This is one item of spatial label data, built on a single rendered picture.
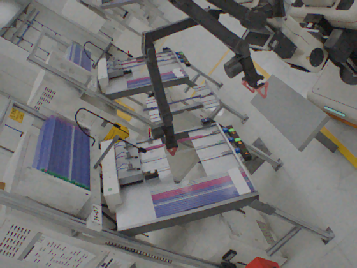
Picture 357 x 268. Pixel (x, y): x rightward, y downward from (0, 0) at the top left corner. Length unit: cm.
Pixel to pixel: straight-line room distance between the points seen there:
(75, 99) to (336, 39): 199
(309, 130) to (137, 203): 97
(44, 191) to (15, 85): 348
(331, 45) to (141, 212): 129
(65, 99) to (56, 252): 146
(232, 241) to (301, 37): 114
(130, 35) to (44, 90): 374
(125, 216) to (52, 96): 145
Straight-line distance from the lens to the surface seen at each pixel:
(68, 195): 162
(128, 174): 185
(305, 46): 184
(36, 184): 159
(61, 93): 283
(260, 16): 146
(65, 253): 175
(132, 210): 173
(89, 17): 625
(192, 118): 245
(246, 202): 171
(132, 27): 633
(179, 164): 333
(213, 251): 197
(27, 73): 487
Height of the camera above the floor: 194
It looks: 29 degrees down
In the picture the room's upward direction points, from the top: 61 degrees counter-clockwise
